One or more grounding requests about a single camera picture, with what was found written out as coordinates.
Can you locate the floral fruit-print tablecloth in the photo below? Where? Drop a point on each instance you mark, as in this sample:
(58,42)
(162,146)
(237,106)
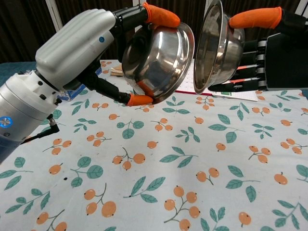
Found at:
(168,156)

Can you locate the brown kraft notebook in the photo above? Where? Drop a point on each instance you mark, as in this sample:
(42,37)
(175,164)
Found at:
(117,71)

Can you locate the open red spiral planner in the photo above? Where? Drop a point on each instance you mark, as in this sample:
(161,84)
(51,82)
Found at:
(240,95)

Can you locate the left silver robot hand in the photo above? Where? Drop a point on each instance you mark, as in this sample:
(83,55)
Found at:
(72,48)

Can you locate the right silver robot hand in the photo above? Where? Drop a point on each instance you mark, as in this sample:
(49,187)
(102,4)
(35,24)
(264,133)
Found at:
(286,60)

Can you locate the teal blue table cover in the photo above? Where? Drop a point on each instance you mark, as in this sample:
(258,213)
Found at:
(14,69)

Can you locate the white partition frame post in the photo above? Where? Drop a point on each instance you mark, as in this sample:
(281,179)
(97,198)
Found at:
(54,14)

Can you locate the stainless steel bowl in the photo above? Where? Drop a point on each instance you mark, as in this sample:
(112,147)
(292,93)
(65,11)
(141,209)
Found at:
(216,48)
(158,65)

